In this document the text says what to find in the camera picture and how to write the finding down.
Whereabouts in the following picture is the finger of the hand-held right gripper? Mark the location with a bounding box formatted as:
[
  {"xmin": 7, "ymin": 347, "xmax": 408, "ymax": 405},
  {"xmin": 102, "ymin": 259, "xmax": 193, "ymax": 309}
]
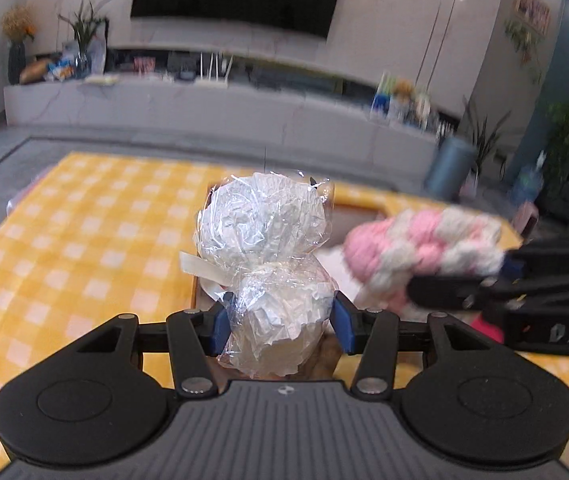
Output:
[
  {"xmin": 501, "ymin": 232, "xmax": 569, "ymax": 281},
  {"xmin": 407, "ymin": 272, "xmax": 569, "ymax": 311}
]

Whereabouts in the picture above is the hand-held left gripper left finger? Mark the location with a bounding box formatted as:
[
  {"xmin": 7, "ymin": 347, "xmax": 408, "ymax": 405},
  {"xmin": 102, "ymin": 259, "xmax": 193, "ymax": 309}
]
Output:
[{"xmin": 64, "ymin": 291, "xmax": 236, "ymax": 401}]

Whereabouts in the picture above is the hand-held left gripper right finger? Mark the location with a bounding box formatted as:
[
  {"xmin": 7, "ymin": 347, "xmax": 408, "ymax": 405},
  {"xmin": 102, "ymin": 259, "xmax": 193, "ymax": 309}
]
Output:
[{"xmin": 333, "ymin": 291, "xmax": 515, "ymax": 401}]

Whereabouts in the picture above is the pink and white yarn toy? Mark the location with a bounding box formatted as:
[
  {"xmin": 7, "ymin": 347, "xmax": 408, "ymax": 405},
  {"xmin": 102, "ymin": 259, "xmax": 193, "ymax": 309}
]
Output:
[{"xmin": 343, "ymin": 207, "xmax": 507, "ymax": 311}]

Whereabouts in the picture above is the orange cardboard box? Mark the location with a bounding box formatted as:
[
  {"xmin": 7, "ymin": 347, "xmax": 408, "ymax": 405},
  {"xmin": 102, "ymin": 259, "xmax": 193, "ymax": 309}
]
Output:
[{"xmin": 189, "ymin": 180, "xmax": 520, "ymax": 381}]

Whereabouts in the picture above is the clear white ball packet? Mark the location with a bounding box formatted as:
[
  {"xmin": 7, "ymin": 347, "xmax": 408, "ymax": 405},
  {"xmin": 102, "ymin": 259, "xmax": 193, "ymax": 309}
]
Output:
[{"xmin": 180, "ymin": 171, "xmax": 340, "ymax": 378}]

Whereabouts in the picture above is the pink space heater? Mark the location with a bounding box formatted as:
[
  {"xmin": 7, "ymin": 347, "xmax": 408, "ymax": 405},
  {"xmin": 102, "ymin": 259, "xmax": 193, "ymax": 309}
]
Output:
[{"xmin": 511, "ymin": 200, "xmax": 540, "ymax": 236}]

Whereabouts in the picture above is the blue water jug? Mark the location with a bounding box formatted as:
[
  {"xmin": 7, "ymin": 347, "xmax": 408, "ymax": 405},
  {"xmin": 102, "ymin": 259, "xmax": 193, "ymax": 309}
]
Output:
[{"xmin": 511, "ymin": 152, "xmax": 547, "ymax": 208}]

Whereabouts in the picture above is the leafy plant on cabinet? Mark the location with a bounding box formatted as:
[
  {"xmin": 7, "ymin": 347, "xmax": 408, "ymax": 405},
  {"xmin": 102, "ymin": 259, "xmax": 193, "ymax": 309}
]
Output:
[{"xmin": 539, "ymin": 102, "xmax": 569, "ymax": 196}]

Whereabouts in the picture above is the grey-blue trash can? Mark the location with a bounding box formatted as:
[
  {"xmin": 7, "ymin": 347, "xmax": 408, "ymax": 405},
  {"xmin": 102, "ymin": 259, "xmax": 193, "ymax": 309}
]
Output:
[{"xmin": 424, "ymin": 137, "xmax": 476, "ymax": 201}]

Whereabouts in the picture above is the long-leaf floor plant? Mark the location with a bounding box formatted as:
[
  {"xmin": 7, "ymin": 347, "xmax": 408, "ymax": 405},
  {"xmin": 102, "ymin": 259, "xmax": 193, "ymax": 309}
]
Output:
[{"xmin": 461, "ymin": 95, "xmax": 512, "ymax": 181}]

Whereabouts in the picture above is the yellow checked tablecloth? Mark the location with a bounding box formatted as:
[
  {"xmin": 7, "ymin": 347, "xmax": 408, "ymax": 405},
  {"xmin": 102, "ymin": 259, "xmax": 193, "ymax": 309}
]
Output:
[{"xmin": 0, "ymin": 152, "xmax": 569, "ymax": 466}]

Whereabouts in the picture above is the brown teddy bear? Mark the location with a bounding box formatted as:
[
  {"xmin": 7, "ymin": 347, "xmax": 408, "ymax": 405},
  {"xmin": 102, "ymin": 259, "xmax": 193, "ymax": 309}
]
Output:
[{"xmin": 393, "ymin": 79, "xmax": 417, "ymax": 111}]

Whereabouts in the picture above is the green picture card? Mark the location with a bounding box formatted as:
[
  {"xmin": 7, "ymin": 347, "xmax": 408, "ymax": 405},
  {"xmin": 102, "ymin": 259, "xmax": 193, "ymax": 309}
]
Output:
[{"xmin": 369, "ymin": 72, "xmax": 401, "ymax": 121}]

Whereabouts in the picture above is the white marble television bench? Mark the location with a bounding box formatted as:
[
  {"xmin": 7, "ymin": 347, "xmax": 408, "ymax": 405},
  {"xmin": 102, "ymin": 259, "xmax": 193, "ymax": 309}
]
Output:
[{"xmin": 3, "ymin": 77, "xmax": 445, "ymax": 161}]

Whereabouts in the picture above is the hanging vine plant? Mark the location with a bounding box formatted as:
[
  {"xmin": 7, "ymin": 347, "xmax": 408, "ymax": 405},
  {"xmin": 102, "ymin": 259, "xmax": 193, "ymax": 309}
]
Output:
[{"xmin": 504, "ymin": 19, "xmax": 545, "ymax": 86}]

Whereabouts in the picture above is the white router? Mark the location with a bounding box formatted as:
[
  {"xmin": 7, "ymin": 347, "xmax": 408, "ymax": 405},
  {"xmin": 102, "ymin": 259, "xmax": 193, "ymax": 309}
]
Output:
[{"xmin": 192, "ymin": 52, "xmax": 235, "ymax": 88}]

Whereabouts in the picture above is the clear plastic bottle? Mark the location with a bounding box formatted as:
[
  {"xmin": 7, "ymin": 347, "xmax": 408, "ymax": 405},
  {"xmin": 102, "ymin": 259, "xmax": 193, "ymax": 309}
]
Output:
[{"xmin": 87, "ymin": 37, "xmax": 108, "ymax": 73}]

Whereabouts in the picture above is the blue snack bag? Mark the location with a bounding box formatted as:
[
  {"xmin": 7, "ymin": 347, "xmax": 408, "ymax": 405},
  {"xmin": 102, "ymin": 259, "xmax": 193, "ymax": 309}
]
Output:
[{"xmin": 47, "ymin": 55, "xmax": 78, "ymax": 81}]

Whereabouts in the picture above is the green plant in glass vase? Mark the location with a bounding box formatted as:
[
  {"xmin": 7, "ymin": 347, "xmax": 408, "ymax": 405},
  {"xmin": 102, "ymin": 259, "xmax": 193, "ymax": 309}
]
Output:
[{"xmin": 58, "ymin": 0, "xmax": 120, "ymax": 78}]

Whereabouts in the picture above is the dark vase with yellow flowers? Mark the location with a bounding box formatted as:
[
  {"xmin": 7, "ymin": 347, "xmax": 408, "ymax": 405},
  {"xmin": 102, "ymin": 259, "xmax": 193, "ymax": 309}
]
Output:
[{"xmin": 0, "ymin": 6, "xmax": 38, "ymax": 86}]

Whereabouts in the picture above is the framed wall picture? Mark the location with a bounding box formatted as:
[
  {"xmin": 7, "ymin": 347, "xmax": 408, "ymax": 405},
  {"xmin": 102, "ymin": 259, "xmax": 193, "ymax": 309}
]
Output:
[{"xmin": 514, "ymin": 0, "xmax": 551, "ymax": 36}]

